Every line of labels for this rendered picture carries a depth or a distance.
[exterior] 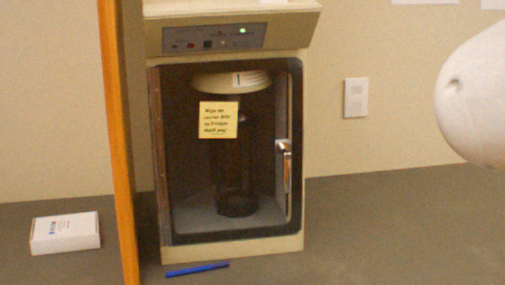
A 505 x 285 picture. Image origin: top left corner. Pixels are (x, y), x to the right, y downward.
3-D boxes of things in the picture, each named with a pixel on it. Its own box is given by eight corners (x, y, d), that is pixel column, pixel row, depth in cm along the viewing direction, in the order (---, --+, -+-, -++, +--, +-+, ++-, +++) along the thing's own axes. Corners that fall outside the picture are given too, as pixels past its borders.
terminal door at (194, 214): (163, 245, 137) (150, 65, 123) (301, 233, 142) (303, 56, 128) (163, 247, 136) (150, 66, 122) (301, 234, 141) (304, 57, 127)
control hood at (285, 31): (144, 54, 122) (141, 4, 119) (307, 45, 128) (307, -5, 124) (145, 68, 112) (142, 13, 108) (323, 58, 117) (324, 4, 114)
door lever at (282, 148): (288, 183, 136) (276, 184, 136) (288, 141, 133) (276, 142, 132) (293, 193, 131) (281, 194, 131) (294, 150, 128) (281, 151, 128)
